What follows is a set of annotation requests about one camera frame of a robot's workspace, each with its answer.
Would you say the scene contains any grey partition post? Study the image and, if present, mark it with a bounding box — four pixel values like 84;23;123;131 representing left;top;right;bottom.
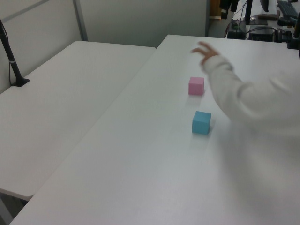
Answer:
205;0;210;37

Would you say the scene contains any white sleeved forearm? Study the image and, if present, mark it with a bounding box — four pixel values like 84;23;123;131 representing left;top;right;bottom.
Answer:
202;54;300;150

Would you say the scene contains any black camera pole stand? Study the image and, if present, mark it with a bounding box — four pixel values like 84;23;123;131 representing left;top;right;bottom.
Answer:
0;18;30;88

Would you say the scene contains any black electronics box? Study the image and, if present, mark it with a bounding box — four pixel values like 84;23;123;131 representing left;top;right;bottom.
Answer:
248;27;275;42

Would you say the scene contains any blue cube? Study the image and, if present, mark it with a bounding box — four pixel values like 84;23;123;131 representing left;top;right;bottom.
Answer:
192;111;211;135

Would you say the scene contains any black clamp mount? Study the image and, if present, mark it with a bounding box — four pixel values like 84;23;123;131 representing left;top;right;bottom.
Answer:
287;21;300;50

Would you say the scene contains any pink cube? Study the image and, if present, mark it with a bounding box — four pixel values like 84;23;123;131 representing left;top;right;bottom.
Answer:
188;76;205;96

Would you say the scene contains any dark computer keyboard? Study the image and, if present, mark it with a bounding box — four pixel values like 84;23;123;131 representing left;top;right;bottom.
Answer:
277;0;299;17

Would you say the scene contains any person's bare hand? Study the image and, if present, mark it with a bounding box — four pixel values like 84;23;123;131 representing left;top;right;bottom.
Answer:
191;41;221;68

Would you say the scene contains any small black device box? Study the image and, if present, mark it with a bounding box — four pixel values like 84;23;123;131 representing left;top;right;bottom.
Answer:
228;20;246;39

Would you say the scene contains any black monitor stand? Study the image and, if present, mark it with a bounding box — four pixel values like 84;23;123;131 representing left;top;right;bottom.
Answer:
245;0;253;25

